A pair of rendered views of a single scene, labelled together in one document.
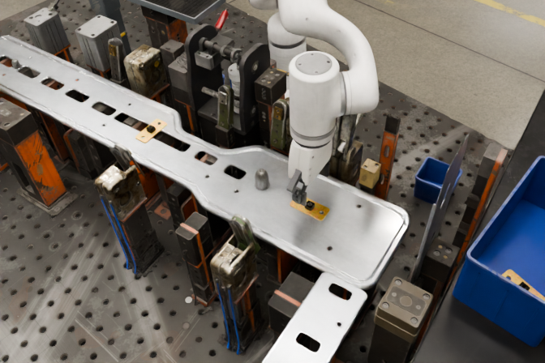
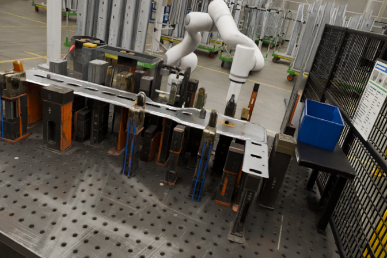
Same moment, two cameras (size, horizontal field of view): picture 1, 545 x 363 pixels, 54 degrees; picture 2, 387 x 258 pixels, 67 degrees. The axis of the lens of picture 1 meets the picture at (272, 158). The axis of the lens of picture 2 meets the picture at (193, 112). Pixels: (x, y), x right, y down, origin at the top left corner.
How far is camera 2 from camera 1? 88 cm
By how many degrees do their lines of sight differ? 34
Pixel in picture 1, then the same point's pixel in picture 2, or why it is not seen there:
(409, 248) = not seen: hidden behind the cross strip
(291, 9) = (230, 31)
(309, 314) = (250, 149)
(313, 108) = (246, 61)
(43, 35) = (59, 68)
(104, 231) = (100, 161)
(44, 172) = (67, 128)
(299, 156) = (235, 87)
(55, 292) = (83, 185)
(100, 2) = (90, 59)
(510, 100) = not seen: hidden behind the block
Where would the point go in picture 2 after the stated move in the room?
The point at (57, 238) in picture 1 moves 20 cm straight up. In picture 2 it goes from (72, 164) to (74, 127)
